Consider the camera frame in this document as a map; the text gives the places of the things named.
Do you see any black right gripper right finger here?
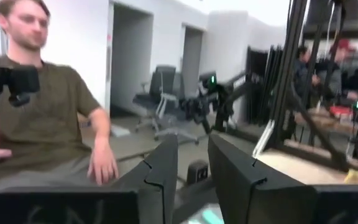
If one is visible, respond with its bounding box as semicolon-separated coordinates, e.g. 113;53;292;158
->
207;133;358;224

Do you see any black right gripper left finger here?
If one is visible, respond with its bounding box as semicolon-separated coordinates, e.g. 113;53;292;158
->
0;134;180;224

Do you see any spoon with green handle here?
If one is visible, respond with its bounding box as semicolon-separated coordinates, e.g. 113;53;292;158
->
194;207;226;224

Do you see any silver aluminium bar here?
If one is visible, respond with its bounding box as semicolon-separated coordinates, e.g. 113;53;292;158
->
252;119;276;158

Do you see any black office chair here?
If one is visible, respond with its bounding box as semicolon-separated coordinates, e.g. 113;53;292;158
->
132;64;200;146

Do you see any wooden workbench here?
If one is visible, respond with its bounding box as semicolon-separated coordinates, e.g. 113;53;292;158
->
293;105;358;141

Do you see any person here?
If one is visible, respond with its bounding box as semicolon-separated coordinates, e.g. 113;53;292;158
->
317;38;358;107
0;0;119;202
293;45;321;104

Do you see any black teleoperation handle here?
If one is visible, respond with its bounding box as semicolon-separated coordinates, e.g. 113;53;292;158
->
0;60;40;137

